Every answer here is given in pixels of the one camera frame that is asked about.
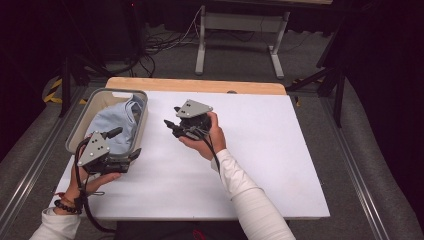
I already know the person's left hand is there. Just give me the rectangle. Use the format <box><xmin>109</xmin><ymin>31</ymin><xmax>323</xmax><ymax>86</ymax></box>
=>
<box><xmin>63</xmin><ymin>133</ymin><xmax>122</xmax><ymax>201</ymax></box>

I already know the beige basket with grey rim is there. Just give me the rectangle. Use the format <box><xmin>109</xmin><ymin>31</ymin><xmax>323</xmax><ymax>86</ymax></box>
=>
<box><xmin>65</xmin><ymin>87</ymin><xmax>149</xmax><ymax>168</ymax></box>

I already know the light blue tank top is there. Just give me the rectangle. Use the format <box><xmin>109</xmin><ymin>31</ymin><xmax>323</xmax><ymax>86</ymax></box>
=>
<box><xmin>85</xmin><ymin>94</ymin><xmax>145</xmax><ymax>155</ymax></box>

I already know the person's dark clothing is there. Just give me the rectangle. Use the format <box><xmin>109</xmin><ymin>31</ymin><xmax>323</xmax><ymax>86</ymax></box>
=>
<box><xmin>114</xmin><ymin>220</ymin><xmax>249</xmax><ymax>240</ymax></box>

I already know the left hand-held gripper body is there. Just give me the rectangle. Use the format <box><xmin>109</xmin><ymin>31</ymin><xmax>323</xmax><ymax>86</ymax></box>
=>
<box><xmin>77</xmin><ymin>130</ymin><xmax>132</xmax><ymax>175</ymax></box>

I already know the dark bead bracelet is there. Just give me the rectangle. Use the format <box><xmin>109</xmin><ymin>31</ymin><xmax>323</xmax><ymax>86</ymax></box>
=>
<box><xmin>53</xmin><ymin>199</ymin><xmax>83</xmax><ymax>215</ymax></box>

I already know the bundle of floor cables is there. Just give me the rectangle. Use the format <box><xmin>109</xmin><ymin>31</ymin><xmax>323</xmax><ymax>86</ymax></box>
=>
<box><xmin>139</xmin><ymin>6</ymin><xmax>204</xmax><ymax>78</ymax></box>

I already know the person's right hand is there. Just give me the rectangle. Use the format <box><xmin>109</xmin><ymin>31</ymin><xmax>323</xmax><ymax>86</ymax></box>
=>
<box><xmin>178</xmin><ymin>112</ymin><xmax>228</xmax><ymax>161</ymax></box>

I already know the aluminium floor rail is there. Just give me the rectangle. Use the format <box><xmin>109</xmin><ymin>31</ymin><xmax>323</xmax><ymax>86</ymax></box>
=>
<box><xmin>319</xmin><ymin>96</ymin><xmax>391</xmax><ymax>240</ymax></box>
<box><xmin>0</xmin><ymin>84</ymin><xmax>98</xmax><ymax>231</ymax></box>

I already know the black metal stand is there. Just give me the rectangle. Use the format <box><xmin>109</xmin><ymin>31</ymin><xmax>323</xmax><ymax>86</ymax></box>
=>
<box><xmin>58</xmin><ymin>49</ymin><xmax>108</xmax><ymax>118</ymax></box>
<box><xmin>286</xmin><ymin>19</ymin><xmax>348</xmax><ymax>128</ymax></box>

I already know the red string bracelet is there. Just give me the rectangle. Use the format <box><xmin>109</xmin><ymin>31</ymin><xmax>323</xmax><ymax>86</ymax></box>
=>
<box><xmin>54</xmin><ymin>192</ymin><xmax>76</xmax><ymax>205</ymax></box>

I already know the white foam board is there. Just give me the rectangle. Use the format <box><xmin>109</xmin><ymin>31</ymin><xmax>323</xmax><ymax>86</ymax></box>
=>
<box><xmin>45</xmin><ymin>90</ymin><xmax>331</xmax><ymax>222</ymax></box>

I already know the left hand-held gripper cable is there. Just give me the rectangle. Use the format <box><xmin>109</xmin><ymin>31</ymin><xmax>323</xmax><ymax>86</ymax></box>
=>
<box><xmin>73</xmin><ymin>136</ymin><xmax>116</xmax><ymax>234</ymax></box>

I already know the right hand-held gripper cable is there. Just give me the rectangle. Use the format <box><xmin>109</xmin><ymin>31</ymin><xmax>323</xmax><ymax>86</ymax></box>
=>
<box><xmin>194</xmin><ymin>128</ymin><xmax>222</xmax><ymax>174</ymax></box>

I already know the yellow black hazard tape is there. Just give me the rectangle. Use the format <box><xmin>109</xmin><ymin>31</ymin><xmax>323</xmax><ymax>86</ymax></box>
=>
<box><xmin>43</xmin><ymin>78</ymin><xmax>88</xmax><ymax>105</ymax></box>

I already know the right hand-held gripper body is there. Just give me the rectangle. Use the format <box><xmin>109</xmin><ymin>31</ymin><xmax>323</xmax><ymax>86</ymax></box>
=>
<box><xmin>173</xmin><ymin>99</ymin><xmax>214</xmax><ymax>139</ymax></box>

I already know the hand-held gripper cable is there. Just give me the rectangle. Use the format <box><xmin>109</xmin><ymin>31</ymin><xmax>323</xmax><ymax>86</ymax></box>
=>
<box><xmin>194</xmin><ymin>128</ymin><xmax>222</xmax><ymax>174</ymax></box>
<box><xmin>73</xmin><ymin>136</ymin><xmax>116</xmax><ymax>234</ymax></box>

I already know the white metal desk frame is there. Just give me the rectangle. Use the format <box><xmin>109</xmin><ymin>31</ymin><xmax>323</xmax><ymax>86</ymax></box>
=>
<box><xmin>194</xmin><ymin>4</ymin><xmax>291</xmax><ymax>80</ymax></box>

